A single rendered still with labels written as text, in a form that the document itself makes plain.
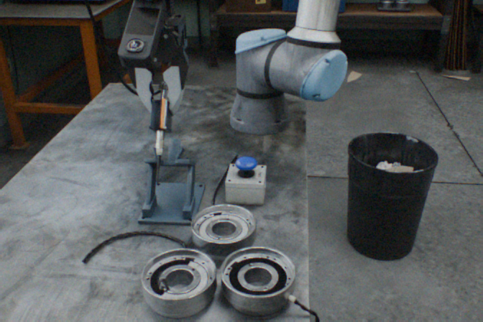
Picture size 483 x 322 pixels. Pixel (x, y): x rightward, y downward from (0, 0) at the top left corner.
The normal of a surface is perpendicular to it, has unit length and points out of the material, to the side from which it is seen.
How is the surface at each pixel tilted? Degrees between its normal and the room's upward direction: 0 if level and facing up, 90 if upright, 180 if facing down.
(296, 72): 76
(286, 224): 0
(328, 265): 0
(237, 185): 90
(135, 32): 33
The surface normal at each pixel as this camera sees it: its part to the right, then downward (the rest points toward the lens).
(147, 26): -0.01, -0.51
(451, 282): -0.01, -0.90
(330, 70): 0.71, 0.42
